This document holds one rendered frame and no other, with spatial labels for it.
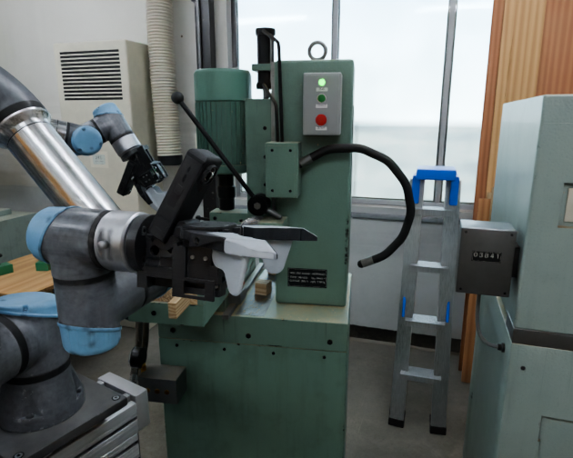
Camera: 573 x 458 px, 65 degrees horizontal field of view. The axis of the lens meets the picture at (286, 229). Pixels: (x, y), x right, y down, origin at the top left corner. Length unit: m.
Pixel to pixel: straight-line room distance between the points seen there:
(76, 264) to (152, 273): 0.10
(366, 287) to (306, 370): 1.50
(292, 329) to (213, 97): 0.71
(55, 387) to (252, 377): 0.65
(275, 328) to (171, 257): 0.84
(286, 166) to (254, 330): 0.49
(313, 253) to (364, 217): 1.36
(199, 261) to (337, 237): 0.88
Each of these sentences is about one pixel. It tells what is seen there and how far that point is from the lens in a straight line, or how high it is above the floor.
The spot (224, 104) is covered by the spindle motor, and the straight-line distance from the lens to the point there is 1.39.
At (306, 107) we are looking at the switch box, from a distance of 1.25.
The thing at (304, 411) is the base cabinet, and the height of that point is 0.50.
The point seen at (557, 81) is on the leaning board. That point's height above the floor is 1.53.
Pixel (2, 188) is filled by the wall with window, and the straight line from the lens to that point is 4.13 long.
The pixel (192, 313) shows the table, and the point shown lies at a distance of 1.21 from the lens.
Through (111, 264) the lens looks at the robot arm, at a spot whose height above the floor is 1.20.
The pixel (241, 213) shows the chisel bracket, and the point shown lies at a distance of 1.46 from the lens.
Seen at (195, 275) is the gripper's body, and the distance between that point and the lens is 0.51.
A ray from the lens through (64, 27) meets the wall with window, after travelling 3.60.
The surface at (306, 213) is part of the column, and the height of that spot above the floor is 1.09.
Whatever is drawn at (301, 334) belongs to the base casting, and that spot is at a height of 0.76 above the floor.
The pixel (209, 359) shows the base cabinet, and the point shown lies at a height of 0.65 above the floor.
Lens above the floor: 1.37
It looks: 14 degrees down
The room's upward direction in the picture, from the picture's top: straight up
